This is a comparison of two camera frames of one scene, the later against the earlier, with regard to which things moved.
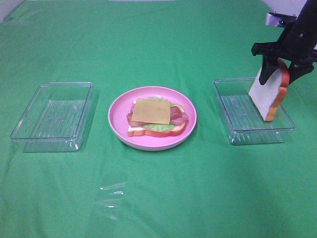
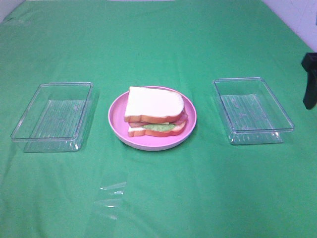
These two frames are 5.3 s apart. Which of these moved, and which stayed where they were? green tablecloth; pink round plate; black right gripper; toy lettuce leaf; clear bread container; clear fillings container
Moved: black right gripper
Stayed: toy lettuce leaf; green tablecloth; clear fillings container; clear bread container; pink round plate
